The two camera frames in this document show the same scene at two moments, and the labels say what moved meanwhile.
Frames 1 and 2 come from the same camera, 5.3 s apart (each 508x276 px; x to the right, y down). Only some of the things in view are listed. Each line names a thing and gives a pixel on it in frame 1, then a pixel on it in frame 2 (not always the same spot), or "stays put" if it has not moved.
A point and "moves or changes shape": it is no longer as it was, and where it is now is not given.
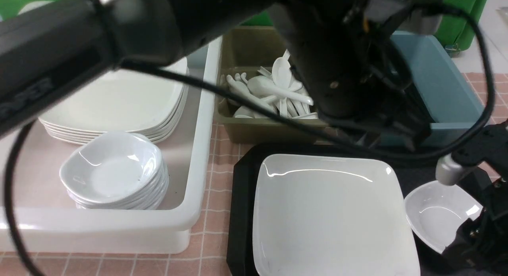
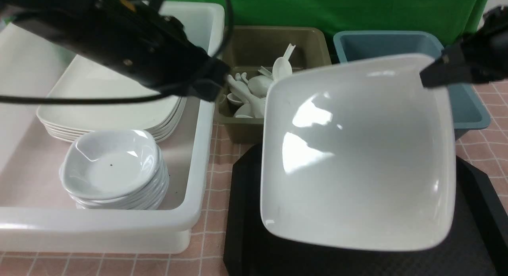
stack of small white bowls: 116,170 stays put
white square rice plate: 324,215 moves or changes shape
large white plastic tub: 49,221 stays put
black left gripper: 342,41 → 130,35
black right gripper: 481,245 → 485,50
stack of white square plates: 122,100 stays put
